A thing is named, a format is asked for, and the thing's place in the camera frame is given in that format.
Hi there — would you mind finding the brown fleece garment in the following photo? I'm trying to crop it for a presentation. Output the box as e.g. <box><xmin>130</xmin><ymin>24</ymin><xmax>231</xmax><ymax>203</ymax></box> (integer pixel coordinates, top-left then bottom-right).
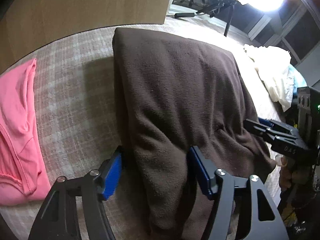
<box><xmin>112</xmin><ymin>28</ymin><xmax>276</xmax><ymax>239</ymax></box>

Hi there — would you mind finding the cream white garment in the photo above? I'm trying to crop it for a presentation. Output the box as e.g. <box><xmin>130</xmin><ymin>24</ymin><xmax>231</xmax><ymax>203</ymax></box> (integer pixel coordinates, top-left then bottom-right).
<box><xmin>244</xmin><ymin>44</ymin><xmax>295</xmax><ymax>112</ymax></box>

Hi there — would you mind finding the black inline cable switch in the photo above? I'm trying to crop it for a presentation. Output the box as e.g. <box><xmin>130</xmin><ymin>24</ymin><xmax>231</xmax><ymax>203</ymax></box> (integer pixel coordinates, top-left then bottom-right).
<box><xmin>174</xmin><ymin>12</ymin><xmax>195</xmax><ymax>18</ymax></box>

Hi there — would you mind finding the light wood board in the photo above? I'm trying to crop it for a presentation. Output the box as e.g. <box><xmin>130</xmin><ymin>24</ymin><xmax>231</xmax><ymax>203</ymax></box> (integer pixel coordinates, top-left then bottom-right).
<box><xmin>1</xmin><ymin>0</ymin><xmax>170</xmax><ymax>70</ymax></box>

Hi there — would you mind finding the person right hand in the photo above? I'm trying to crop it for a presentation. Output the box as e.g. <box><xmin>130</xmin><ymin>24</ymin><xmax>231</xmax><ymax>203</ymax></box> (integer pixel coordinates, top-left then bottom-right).
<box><xmin>276</xmin><ymin>155</ymin><xmax>310</xmax><ymax>192</ymax></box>

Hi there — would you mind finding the folded pink shirt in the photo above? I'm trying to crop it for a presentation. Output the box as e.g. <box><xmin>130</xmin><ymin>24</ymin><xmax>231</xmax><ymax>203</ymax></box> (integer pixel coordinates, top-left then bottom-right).
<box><xmin>1</xmin><ymin>59</ymin><xmax>50</xmax><ymax>206</ymax></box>

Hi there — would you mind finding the blue garment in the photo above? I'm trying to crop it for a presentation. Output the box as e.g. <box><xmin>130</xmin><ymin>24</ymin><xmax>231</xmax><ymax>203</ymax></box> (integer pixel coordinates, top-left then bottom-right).
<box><xmin>289</xmin><ymin>65</ymin><xmax>308</xmax><ymax>94</ymax></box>

